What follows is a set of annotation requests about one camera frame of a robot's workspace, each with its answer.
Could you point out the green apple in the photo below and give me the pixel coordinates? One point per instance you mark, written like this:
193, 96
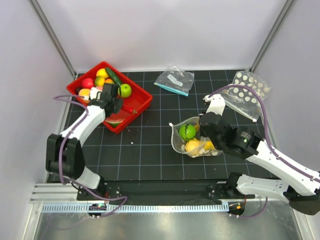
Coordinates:
126, 90

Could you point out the green cucumber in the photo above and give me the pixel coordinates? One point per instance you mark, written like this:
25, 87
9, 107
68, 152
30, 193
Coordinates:
113, 76

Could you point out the yellow red mango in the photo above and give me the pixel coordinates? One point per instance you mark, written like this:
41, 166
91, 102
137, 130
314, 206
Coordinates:
102, 73

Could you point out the slotted cable duct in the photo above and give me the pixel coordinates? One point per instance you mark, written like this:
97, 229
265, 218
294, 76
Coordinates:
100, 208

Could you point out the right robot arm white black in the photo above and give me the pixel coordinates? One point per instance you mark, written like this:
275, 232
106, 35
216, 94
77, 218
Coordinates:
295, 185

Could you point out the blue zipper clear bag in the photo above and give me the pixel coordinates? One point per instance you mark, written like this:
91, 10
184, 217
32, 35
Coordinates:
176, 81

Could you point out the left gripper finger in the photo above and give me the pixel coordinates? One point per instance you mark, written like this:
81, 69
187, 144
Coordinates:
116, 105
119, 91

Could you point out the green red mango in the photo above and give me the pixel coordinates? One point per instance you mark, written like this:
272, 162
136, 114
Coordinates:
109, 81

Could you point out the red chili pepper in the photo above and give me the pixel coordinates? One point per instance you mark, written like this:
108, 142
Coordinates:
129, 109

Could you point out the orange peach fruit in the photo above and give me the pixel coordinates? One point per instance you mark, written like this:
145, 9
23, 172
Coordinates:
84, 95

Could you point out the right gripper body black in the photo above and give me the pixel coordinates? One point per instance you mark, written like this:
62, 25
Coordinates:
216, 144

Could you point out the watermelon slice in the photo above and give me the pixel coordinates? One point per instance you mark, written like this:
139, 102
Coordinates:
117, 119

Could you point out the red plastic tray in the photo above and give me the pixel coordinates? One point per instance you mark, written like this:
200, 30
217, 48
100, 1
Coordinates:
140, 99

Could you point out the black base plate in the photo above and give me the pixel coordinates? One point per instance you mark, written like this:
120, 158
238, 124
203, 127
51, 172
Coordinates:
196, 192

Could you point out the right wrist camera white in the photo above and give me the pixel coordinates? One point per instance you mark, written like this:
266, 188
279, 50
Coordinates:
216, 104

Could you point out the yellow orange round fruit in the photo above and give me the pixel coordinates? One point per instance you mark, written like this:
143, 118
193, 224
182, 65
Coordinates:
193, 147

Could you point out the yellow banana bunch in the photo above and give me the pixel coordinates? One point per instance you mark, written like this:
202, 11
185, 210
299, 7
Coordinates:
205, 142

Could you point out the polka dot zip bag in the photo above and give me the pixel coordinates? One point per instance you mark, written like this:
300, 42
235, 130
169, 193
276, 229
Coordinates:
178, 144
242, 100

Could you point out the small striped watermelon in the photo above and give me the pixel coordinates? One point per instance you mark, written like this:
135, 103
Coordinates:
187, 131

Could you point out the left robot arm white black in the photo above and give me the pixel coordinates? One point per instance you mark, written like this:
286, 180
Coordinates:
64, 151

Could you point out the black grid mat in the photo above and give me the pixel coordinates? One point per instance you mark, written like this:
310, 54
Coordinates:
143, 151

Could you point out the red apple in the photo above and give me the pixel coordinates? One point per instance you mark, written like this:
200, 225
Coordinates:
87, 83

